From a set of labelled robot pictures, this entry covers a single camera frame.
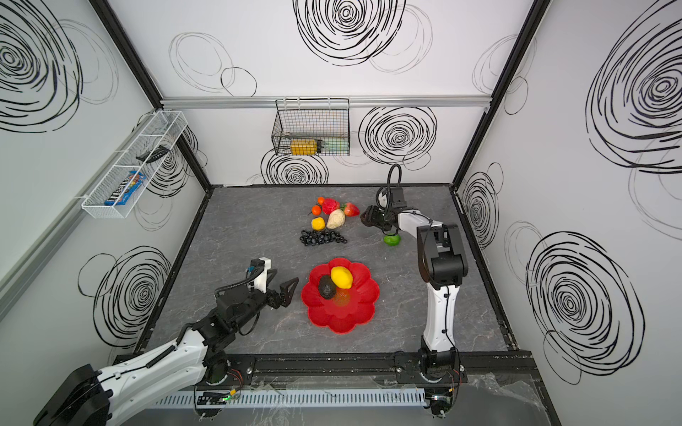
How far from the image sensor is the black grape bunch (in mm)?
989

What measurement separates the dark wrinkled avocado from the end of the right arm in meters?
0.25

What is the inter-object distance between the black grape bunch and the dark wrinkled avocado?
0.48 feet

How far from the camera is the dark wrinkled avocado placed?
0.86 metres
